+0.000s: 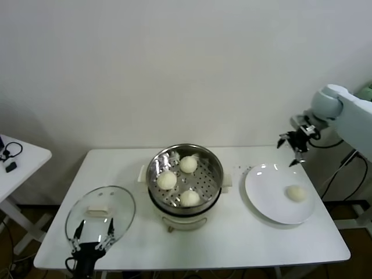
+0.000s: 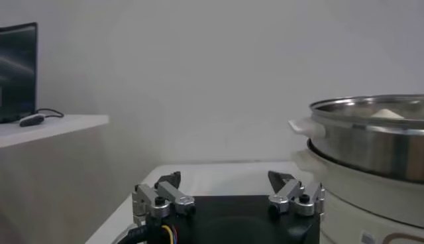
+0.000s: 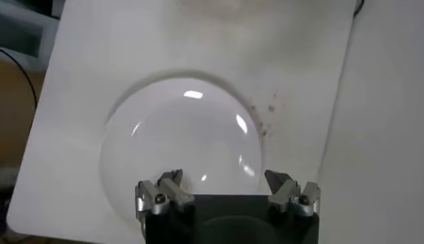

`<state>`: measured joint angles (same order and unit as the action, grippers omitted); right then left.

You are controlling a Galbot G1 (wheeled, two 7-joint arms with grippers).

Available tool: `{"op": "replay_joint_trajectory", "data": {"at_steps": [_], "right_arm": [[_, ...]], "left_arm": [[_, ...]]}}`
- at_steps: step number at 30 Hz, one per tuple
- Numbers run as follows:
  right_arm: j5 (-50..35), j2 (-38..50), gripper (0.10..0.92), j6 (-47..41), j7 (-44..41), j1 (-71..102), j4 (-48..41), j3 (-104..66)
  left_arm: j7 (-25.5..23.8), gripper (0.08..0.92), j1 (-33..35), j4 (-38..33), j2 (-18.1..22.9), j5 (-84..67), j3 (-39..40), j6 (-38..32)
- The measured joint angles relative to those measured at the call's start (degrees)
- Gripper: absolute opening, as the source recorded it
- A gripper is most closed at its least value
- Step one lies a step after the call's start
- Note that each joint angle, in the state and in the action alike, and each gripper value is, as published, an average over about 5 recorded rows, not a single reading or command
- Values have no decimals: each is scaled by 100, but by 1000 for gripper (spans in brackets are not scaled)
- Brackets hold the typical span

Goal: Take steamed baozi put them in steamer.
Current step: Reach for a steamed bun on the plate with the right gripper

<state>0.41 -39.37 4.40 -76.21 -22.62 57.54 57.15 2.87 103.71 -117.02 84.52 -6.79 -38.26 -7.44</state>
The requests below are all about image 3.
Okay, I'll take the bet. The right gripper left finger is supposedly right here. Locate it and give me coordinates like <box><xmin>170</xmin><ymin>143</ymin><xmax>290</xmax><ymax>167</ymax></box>
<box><xmin>134</xmin><ymin>168</ymin><xmax>196</xmax><ymax>220</ymax></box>

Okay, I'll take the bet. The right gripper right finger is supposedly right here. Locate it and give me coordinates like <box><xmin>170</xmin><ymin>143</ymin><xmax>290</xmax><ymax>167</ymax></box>
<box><xmin>264</xmin><ymin>169</ymin><xmax>322</xmax><ymax>218</ymax></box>

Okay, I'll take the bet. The white round plate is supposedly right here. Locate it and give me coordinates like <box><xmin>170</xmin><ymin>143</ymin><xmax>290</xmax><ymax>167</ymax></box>
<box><xmin>99</xmin><ymin>76</ymin><xmax>266</xmax><ymax>229</ymax></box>

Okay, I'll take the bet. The thin black floor cable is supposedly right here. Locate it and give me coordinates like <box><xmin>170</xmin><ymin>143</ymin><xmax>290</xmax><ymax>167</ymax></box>
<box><xmin>0</xmin><ymin>48</ymin><xmax>38</xmax><ymax>112</ymax></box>

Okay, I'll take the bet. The black cooker power cord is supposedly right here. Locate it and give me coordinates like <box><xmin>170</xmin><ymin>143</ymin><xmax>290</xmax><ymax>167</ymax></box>
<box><xmin>353</xmin><ymin>0</ymin><xmax>366</xmax><ymax>17</ymax></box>

